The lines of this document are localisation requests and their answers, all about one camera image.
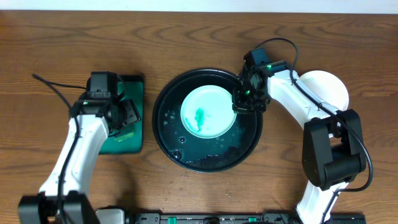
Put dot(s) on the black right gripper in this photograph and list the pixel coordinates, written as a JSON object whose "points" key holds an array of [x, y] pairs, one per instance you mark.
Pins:
{"points": [[244, 104]]}

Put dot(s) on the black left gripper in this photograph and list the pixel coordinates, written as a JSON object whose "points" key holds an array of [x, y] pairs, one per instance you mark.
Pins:
{"points": [[131, 112]]}

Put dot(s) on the green yellow sponge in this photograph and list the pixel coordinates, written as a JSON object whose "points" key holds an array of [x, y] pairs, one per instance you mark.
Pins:
{"points": [[122, 136]]}

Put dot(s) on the mint green stained plate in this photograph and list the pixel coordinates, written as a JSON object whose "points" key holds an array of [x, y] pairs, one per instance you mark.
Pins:
{"points": [[206, 112]]}

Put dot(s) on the white stained plate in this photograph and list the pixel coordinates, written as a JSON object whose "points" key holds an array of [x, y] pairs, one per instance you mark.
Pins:
{"points": [[328, 87]]}

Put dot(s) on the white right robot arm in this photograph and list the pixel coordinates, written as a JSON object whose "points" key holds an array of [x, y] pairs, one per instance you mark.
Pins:
{"points": [[333, 151]]}

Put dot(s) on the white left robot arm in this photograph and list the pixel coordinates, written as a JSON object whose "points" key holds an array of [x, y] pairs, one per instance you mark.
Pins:
{"points": [[96, 127]]}

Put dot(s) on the green rectangular water tray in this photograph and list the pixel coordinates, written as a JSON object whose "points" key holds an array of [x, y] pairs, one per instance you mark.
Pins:
{"points": [[133, 87]]}

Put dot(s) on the round black tray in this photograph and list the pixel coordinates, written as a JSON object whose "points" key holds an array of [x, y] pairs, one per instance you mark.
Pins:
{"points": [[194, 153]]}

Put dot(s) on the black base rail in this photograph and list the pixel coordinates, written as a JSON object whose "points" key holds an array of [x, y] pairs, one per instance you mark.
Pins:
{"points": [[217, 218]]}

